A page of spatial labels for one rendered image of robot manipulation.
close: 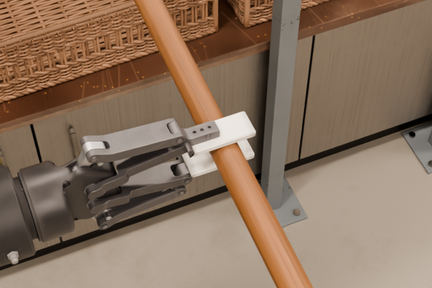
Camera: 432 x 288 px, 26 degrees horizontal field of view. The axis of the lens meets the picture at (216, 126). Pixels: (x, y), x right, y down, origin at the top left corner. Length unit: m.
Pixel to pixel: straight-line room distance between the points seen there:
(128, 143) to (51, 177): 0.08
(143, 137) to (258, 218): 0.13
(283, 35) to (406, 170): 0.75
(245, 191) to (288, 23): 0.91
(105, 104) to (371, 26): 0.59
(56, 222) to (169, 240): 1.39
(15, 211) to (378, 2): 1.24
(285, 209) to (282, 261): 1.45
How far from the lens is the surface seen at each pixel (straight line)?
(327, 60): 2.03
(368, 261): 2.28
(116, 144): 0.89
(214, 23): 1.87
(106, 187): 0.91
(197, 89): 0.98
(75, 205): 0.93
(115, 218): 0.97
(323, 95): 2.13
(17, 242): 0.89
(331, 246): 2.29
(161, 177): 0.96
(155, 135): 0.90
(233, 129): 0.94
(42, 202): 0.89
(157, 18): 1.05
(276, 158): 2.13
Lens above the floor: 1.96
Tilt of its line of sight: 53 degrees down
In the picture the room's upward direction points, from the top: straight up
